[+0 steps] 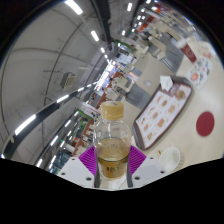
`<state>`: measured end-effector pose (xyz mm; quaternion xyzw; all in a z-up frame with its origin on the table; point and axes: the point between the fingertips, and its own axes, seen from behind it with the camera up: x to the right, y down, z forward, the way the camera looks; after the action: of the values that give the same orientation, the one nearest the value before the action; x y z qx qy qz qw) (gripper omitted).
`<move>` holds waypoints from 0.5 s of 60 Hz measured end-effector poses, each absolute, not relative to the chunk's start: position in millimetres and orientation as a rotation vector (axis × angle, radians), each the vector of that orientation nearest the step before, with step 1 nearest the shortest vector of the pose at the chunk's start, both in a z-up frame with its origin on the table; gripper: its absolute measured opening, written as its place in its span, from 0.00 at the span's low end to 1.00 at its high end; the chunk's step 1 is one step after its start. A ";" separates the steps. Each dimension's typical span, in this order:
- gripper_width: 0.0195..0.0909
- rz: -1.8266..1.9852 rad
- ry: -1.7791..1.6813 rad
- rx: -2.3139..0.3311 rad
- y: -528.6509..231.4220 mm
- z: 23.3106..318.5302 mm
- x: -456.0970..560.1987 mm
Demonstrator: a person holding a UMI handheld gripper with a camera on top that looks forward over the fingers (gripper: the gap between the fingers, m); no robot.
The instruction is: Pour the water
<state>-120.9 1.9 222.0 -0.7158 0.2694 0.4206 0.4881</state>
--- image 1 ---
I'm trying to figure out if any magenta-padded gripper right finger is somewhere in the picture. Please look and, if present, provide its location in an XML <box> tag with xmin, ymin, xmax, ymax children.
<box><xmin>125</xmin><ymin>145</ymin><xmax>168</xmax><ymax>189</ymax></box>

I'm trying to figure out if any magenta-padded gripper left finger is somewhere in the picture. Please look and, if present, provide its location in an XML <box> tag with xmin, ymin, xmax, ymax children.
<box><xmin>57</xmin><ymin>146</ymin><xmax>101</xmax><ymax>189</ymax></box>

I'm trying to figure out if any clear bottle with yellow cap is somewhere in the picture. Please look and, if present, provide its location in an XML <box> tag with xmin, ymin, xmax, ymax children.
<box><xmin>92</xmin><ymin>100</ymin><xmax>132</xmax><ymax>181</ymax></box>

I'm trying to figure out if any brown food tray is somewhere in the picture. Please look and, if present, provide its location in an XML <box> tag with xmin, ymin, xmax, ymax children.
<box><xmin>132</xmin><ymin>75</ymin><xmax>194</xmax><ymax>151</ymax></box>

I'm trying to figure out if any white patterned paper cup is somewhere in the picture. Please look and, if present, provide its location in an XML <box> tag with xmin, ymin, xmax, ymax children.
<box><xmin>158</xmin><ymin>146</ymin><xmax>182</xmax><ymax>173</ymax></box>

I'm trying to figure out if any printed paper tray liner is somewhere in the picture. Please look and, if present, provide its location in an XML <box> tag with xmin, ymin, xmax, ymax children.
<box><xmin>134</xmin><ymin>83</ymin><xmax>192</xmax><ymax>148</ymax></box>

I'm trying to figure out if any group of ceiling lights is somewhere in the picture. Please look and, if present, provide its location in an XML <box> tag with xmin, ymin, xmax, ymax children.
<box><xmin>13</xmin><ymin>0</ymin><xmax>161</xmax><ymax>168</ymax></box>

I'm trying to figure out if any flat round red coaster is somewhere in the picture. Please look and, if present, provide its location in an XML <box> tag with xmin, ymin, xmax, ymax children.
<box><xmin>195</xmin><ymin>111</ymin><xmax>215</xmax><ymax>137</ymax></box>

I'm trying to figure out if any ceiling air conditioner unit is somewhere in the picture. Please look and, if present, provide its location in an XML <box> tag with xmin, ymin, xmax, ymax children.
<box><xmin>59</xmin><ymin>72</ymin><xmax>77</xmax><ymax>89</ymax></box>

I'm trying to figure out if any white napkin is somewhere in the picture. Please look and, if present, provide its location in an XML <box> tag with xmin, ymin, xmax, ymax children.
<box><xmin>159</xmin><ymin>75</ymin><xmax>174</xmax><ymax>92</ymax></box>

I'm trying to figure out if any group of beige chairs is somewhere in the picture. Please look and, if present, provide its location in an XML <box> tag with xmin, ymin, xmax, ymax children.
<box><xmin>109</xmin><ymin>6</ymin><xmax>188</xmax><ymax>101</ymax></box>

